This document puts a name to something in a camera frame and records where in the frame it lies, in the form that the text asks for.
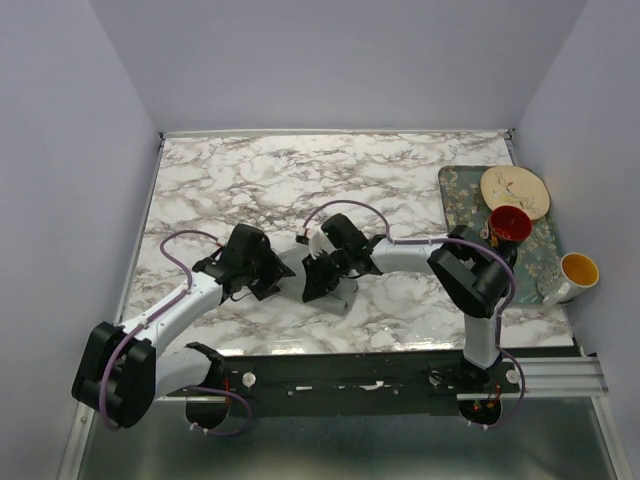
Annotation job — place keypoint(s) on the floral blue tray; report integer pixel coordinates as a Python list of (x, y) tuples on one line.
[(463, 204)]

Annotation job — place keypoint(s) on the black mounting base bar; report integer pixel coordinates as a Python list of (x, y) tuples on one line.
[(433, 382)]

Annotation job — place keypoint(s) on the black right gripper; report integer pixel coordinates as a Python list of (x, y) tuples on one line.
[(316, 282)]

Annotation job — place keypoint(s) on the grey cloth napkin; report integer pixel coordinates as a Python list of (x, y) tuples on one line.
[(338, 302)]

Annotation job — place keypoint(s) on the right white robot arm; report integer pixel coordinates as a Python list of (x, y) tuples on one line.
[(477, 278)]

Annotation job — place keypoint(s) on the white mug yellow inside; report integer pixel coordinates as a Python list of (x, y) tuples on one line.
[(569, 277)]

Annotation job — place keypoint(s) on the aluminium frame rail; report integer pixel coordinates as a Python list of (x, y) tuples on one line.
[(564, 377)]

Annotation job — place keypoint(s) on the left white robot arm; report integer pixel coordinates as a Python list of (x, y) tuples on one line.
[(123, 369)]

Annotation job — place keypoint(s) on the beige floral plate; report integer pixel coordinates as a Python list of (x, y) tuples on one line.
[(515, 186)]

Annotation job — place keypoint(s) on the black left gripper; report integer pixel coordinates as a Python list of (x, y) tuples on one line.
[(275, 270)]

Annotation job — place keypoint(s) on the black mug red inside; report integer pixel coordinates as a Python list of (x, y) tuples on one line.
[(505, 230)]

